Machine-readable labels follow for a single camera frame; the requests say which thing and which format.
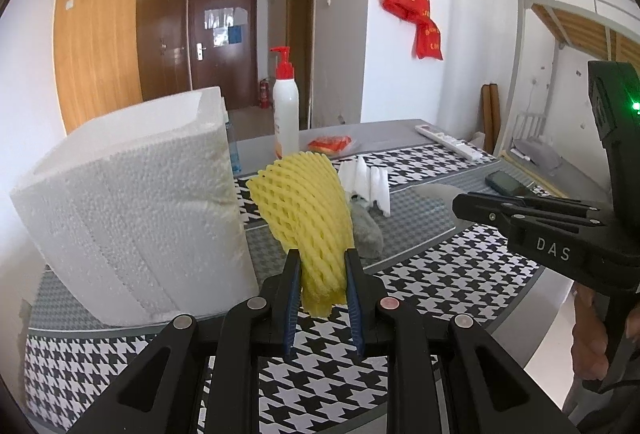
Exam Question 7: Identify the grey sock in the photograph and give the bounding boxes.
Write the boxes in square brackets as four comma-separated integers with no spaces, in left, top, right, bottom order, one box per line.
[349,198,384,260]

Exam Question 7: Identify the white foam sheets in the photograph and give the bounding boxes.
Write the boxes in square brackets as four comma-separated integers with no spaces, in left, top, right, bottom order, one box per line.
[337,156,392,217]

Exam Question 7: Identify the yellow foam net sleeve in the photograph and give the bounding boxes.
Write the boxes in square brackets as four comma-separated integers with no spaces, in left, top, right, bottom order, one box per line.
[247,151,355,318]

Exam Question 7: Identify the person's right hand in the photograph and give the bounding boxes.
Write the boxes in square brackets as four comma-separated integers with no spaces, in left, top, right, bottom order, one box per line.
[570,284,608,381]

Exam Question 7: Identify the houndstooth table cloth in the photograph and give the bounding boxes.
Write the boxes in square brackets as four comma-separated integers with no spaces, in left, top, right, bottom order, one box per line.
[24,145,570,433]

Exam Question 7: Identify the black smartphone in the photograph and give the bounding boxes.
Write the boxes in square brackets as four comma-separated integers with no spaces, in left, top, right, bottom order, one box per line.
[485,171,534,197]

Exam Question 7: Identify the red snack packet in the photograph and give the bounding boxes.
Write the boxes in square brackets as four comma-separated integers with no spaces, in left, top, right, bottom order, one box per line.
[307,135,352,156]

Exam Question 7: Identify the blue spray bottle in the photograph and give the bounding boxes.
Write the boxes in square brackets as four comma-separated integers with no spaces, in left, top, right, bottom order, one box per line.
[224,111,242,175]

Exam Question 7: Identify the white remote control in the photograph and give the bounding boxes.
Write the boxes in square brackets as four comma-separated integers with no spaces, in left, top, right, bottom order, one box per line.
[414,124,484,161]

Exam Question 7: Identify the wooden sticks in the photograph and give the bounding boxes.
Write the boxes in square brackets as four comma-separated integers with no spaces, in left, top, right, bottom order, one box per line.
[480,83,501,153]

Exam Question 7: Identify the white styrofoam box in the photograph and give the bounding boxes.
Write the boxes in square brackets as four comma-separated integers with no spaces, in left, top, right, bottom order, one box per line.
[11,88,258,327]

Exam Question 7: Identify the white pump lotion bottle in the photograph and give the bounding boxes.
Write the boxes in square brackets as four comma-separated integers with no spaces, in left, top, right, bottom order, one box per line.
[271,46,299,158]

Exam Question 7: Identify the red fire extinguisher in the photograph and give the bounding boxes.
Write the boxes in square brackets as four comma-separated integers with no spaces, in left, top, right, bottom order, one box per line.
[258,79,271,109]

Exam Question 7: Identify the metal bunk bed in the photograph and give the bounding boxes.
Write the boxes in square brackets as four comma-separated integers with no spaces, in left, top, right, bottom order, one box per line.
[495,0,639,185]

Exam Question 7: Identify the red cloth bags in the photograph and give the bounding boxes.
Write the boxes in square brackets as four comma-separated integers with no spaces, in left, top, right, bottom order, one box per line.
[382,0,444,61]

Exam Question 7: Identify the dark brown entrance door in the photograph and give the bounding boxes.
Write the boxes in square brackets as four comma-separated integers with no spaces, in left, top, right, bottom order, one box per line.
[189,0,258,110]

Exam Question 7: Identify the wooden wardrobe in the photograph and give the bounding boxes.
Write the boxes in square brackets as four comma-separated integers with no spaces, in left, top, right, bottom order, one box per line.
[53,0,190,132]

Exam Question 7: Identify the side doorway frame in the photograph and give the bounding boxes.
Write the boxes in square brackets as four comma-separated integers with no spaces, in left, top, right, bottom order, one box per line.
[286,0,316,129]

